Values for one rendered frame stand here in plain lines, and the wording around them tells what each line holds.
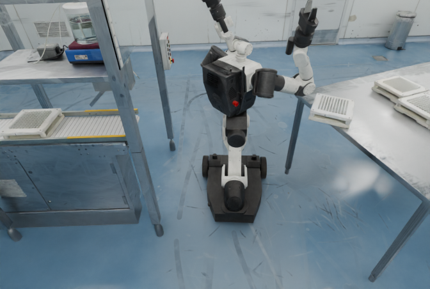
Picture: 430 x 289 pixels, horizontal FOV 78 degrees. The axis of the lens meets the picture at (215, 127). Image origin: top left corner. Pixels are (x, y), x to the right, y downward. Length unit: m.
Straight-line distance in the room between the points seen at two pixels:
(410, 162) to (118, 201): 1.85
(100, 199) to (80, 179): 0.23
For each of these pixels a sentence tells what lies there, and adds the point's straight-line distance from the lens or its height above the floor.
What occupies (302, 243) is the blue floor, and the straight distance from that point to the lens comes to 2.23.
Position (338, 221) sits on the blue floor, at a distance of 2.43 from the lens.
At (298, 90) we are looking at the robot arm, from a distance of 1.59.
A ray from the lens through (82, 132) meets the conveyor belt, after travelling 1.79.
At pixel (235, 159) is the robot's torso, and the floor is 0.39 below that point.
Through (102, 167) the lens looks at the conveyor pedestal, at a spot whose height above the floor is 0.66.
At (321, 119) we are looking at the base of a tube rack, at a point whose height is 0.89.
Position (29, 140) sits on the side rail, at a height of 0.94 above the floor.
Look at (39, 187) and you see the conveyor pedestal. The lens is 2.22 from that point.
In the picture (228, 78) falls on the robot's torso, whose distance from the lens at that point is 1.42.
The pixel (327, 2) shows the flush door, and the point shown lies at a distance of 5.54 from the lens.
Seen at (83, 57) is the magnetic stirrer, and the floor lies 1.39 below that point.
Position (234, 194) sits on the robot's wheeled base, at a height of 0.36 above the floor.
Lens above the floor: 1.89
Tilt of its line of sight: 38 degrees down
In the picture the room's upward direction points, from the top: 2 degrees counter-clockwise
